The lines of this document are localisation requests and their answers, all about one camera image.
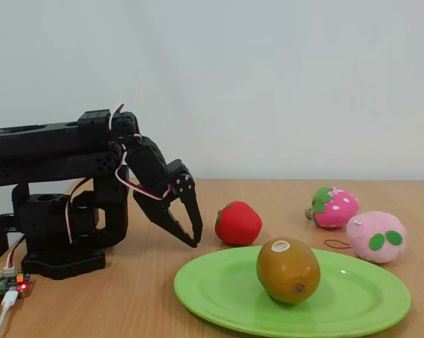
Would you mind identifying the brown kiwi fruit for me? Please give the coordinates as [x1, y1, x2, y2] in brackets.
[256, 237, 322, 305]

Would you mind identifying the green oval plate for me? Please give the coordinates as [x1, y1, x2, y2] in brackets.
[173, 245, 412, 338]

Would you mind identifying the red tomato plush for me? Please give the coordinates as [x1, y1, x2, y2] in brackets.
[214, 200, 263, 246]

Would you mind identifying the pink strawberry plush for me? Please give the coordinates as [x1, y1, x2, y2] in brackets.
[304, 186, 360, 230]

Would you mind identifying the small controller circuit board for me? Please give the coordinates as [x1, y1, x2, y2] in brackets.
[0, 268, 33, 302]

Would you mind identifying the pale pink peach plush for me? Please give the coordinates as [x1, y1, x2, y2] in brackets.
[323, 210, 408, 265]

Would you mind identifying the white red gripper servo wire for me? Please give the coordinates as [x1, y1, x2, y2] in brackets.
[108, 103, 173, 201]

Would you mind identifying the white red shoulder servo wire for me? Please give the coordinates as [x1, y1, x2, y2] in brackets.
[65, 177, 94, 245]

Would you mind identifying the white red board wire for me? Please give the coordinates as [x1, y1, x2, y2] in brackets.
[6, 234, 27, 279]

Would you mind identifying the white USB cable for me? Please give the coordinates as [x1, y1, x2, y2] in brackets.
[0, 290, 20, 338]

